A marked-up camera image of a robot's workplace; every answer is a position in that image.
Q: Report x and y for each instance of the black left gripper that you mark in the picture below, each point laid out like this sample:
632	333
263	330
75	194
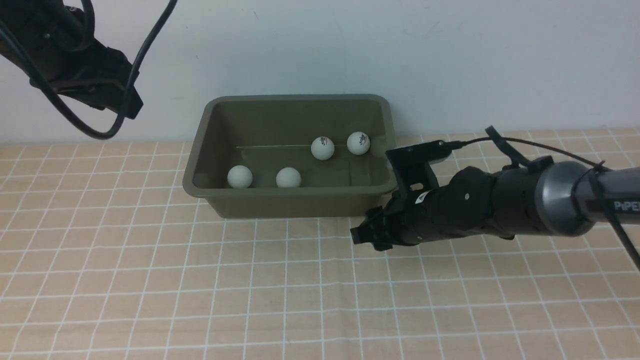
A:
96	76

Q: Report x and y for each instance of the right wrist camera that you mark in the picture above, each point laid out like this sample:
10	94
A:
411	165

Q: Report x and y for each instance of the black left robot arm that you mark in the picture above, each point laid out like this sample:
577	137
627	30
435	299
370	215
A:
32	19

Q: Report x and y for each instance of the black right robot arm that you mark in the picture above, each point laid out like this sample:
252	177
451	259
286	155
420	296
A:
563	199

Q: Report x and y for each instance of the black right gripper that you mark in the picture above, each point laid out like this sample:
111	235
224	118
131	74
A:
458	210

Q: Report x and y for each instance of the olive green plastic bin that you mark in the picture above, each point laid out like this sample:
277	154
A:
269	132

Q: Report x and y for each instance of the white ball logo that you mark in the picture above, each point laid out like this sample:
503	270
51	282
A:
322	148

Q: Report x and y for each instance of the checkered beige tablecloth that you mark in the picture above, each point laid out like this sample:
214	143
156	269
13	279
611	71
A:
103	256

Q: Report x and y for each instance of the plain white ball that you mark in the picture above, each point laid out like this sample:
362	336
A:
288	177

